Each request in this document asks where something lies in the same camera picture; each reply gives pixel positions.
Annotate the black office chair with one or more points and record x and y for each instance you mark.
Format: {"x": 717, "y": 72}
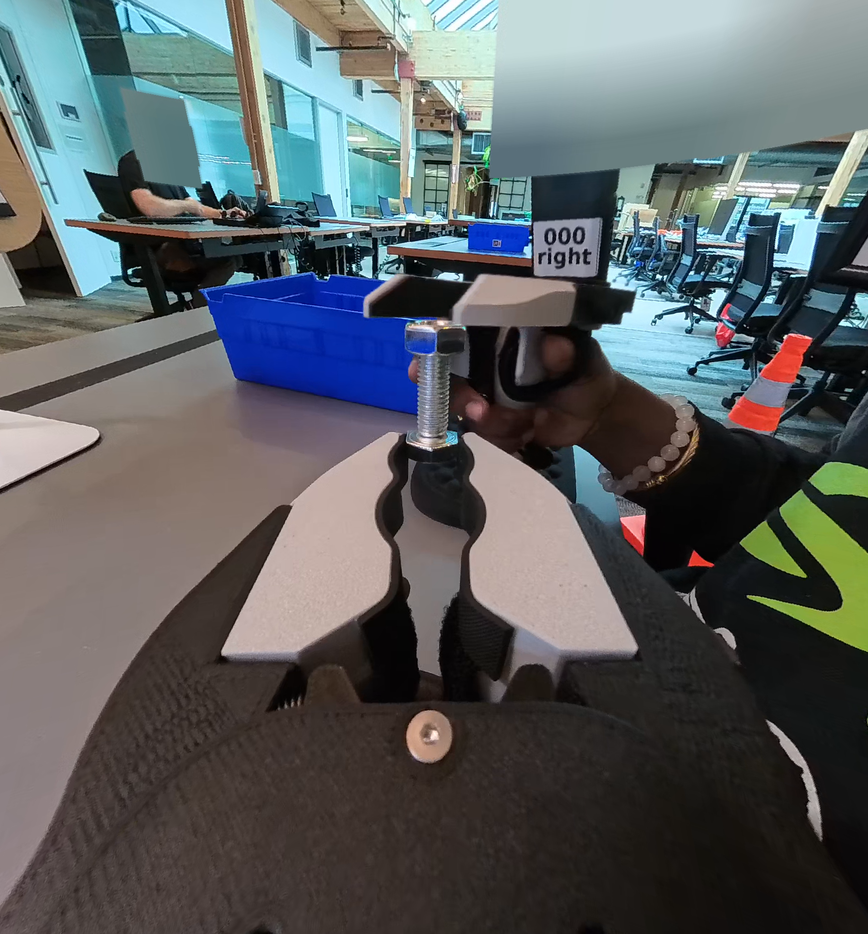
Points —
{"x": 835, "y": 321}
{"x": 755, "y": 292}
{"x": 105, "y": 193}

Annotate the blue plastic bin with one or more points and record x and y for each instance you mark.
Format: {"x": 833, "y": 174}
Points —
{"x": 499, "y": 238}
{"x": 302, "y": 343}

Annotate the wooden office table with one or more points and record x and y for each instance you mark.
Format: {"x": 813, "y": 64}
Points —
{"x": 207, "y": 228}
{"x": 448, "y": 252}

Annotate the person's black printed shirt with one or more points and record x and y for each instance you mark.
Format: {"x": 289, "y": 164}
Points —
{"x": 827, "y": 693}

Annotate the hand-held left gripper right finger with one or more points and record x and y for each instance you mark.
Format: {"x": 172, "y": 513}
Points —
{"x": 550, "y": 569}

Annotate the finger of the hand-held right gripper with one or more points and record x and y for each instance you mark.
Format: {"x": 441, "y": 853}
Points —
{"x": 514, "y": 303}
{"x": 419, "y": 280}

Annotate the black foam pad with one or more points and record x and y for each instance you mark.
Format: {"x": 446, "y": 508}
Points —
{"x": 441, "y": 496}

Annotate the person's right hand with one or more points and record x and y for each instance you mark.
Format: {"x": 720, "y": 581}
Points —
{"x": 579, "y": 408}

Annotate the large steel hex nut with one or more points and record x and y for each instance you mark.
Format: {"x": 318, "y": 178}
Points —
{"x": 437, "y": 339}

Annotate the large steel bolt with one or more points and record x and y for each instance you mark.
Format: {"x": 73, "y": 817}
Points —
{"x": 431, "y": 408}

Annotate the person's right forearm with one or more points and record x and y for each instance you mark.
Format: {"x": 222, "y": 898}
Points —
{"x": 733, "y": 489}

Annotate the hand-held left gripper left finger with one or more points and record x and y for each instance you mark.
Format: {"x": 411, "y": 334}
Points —
{"x": 310, "y": 569}

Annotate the green potted plant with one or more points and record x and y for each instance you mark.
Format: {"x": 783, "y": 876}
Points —
{"x": 474, "y": 179}

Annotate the white document stand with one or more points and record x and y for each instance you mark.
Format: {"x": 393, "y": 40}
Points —
{"x": 18, "y": 449}

